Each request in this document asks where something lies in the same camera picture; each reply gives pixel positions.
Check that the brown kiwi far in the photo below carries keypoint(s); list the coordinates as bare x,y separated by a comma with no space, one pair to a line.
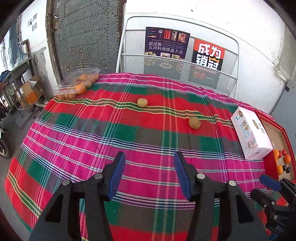
142,102

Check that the metal shelf cart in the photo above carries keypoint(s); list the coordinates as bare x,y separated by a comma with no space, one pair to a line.
13,81

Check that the cardboard box on floor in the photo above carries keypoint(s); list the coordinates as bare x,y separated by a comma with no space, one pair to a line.
31,91

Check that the brown kiwi near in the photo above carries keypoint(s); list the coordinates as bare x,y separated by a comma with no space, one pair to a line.
194,123

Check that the grey metal cabinet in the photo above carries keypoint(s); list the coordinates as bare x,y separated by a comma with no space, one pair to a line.
284,112

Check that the white metal mesh rack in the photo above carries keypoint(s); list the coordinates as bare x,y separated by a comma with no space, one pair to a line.
131,57

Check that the pink tissue pack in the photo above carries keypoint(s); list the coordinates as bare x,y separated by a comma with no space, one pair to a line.
251,133

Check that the orange in box far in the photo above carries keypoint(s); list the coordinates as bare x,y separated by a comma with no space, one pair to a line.
287,159

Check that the clear plastic fruit container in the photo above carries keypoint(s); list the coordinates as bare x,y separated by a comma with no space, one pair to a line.
76,83

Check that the purple cookbook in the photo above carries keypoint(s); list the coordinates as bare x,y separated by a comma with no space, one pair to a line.
166,43

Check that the orange under gripper right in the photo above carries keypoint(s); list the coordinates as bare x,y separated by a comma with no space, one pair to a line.
279,169

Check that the red cardboard box tray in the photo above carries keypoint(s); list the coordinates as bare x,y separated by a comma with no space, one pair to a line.
279,140

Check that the orange under gripper left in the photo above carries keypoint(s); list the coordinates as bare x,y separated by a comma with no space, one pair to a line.
276,153

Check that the brown kiwi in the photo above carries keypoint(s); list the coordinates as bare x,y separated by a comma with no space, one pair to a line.
142,102
194,123

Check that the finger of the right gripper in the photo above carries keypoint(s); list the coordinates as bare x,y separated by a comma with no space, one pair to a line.
284,186
271,209

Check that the orange under gripper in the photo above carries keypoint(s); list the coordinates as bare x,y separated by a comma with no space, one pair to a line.
276,153
279,169

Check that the red black poster book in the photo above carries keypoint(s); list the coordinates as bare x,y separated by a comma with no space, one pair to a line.
208,55

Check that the plaid tablecloth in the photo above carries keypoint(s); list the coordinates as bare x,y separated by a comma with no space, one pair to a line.
74,139

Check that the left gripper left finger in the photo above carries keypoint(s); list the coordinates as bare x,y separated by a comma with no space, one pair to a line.
60,218

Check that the studded metal door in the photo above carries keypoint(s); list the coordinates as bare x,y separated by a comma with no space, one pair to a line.
83,34

